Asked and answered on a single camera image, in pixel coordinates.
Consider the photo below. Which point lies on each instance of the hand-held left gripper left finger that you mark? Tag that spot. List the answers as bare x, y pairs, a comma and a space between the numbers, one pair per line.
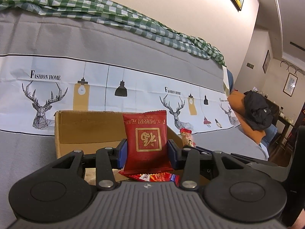
122, 153

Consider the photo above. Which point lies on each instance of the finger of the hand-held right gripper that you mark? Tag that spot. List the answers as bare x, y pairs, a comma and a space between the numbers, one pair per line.
205, 151

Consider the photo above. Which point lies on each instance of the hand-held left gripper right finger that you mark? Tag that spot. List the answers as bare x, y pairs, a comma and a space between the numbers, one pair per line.
174, 155

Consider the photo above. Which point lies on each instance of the small red-tipped candy packet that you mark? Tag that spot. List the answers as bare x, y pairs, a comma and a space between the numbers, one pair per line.
188, 139

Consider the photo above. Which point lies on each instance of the dark red snack packet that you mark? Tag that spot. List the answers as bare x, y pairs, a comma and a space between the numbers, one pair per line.
147, 143

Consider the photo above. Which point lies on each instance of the red snack packet orange figure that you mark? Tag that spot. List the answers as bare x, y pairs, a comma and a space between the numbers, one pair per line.
140, 177

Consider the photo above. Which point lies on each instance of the brown cardboard box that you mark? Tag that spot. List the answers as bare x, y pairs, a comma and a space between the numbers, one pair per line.
90, 133

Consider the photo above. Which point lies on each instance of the red blue snack packet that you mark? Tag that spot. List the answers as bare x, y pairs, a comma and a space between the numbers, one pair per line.
169, 177

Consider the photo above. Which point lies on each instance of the blue denim cloth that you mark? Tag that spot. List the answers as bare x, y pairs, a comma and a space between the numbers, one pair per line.
270, 133

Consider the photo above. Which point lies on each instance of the wooden side table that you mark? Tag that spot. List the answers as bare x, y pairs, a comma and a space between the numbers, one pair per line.
284, 120

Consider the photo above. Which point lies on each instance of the orange cushion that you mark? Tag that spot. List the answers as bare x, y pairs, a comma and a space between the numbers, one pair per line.
238, 107

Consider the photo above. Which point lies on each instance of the black jacket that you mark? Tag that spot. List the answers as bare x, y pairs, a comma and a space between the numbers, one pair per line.
258, 109

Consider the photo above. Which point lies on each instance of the white framed calligraphy picture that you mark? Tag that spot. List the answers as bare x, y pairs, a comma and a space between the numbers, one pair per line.
290, 84

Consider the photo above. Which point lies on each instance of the grey deer print sofa cover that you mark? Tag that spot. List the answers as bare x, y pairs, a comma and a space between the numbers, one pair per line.
143, 59

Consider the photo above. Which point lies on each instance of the small dark framed picture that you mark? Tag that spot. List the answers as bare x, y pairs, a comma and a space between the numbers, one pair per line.
266, 61

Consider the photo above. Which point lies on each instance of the ceiling air vent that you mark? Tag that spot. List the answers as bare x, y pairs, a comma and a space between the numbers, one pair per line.
297, 46

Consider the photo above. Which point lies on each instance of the green checkered cloth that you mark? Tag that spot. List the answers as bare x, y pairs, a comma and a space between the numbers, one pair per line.
71, 4

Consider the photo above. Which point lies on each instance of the wall switch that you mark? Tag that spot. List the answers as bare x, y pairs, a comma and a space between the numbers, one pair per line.
250, 65

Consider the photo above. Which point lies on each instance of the curved wall ornament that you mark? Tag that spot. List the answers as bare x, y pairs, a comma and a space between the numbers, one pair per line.
292, 68

